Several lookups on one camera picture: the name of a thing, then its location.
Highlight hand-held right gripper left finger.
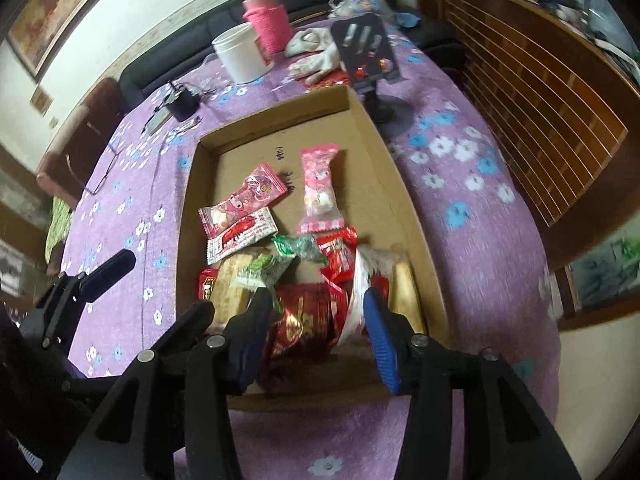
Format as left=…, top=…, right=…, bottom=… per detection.
left=59, top=287, right=274, bottom=480

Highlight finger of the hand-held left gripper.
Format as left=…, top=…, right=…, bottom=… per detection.
left=20, top=249, right=137, bottom=356

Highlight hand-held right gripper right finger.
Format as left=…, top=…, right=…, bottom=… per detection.
left=362, top=287, right=583, bottom=480

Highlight red black-label snack packet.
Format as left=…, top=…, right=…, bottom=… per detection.
left=199, top=267, right=221, bottom=303
left=325, top=280, right=351, bottom=336

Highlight dark red snack packet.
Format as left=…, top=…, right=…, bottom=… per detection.
left=265, top=282, right=346, bottom=376

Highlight yellow snack packet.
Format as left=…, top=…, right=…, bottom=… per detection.
left=390, top=260, right=428, bottom=336

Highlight beige cookie packet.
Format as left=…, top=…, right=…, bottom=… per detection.
left=210, top=252, right=266, bottom=331

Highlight small green white snack packet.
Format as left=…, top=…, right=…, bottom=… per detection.
left=235, top=254, right=296, bottom=291

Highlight red white-edged snack packet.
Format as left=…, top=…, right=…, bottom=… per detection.
left=317, top=227, right=358, bottom=286

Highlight clear green-edged snack packet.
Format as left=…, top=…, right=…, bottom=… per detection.
left=271, top=234, right=326, bottom=263

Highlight white red-print snack packet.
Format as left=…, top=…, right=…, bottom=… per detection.
left=206, top=207, right=279, bottom=266

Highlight pink cartoon snack packet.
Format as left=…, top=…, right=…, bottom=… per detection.
left=198, top=162, right=290, bottom=238
left=295, top=144, right=346, bottom=235

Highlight cardboard box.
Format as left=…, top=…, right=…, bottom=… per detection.
left=176, top=84, right=451, bottom=413

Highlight green patterned cloth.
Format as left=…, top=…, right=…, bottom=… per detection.
left=44, top=195, right=73, bottom=261

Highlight dark-framed eyeglasses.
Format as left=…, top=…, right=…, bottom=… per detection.
left=65, top=142, right=131, bottom=196

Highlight brown upholstered chair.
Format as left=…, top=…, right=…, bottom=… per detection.
left=35, top=77, right=126, bottom=211

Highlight yellow green notebook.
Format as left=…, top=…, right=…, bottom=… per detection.
left=142, top=109, right=173, bottom=135

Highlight purple floral tablecloth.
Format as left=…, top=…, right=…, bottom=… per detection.
left=60, top=10, right=563, bottom=480

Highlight small black device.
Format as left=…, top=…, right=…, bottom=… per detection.
left=167, top=81, right=201, bottom=122

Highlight white plastic jar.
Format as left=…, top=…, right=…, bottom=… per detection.
left=211, top=22, right=275, bottom=84

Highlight black leather sofa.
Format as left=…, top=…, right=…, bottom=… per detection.
left=120, top=0, right=468, bottom=111

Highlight brown wooden cabinet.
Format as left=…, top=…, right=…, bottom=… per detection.
left=417, top=0, right=640, bottom=331

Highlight white work glove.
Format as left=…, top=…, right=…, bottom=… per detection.
left=289, top=42, right=351, bottom=86
left=285, top=29, right=333, bottom=58

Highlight black phone stand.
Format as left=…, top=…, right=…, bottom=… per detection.
left=330, top=12, right=416, bottom=123

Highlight pink sleeved bottle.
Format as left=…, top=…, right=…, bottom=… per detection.
left=242, top=0, right=293, bottom=56

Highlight blue cartoon plastic bag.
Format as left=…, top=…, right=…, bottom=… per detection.
left=327, top=0, right=396, bottom=18

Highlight green bamboo wall sticker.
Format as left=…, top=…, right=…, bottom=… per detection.
left=570, top=230, right=640, bottom=306

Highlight framed wall picture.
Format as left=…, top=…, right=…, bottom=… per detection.
left=5, top=0, right=131, bottom=78

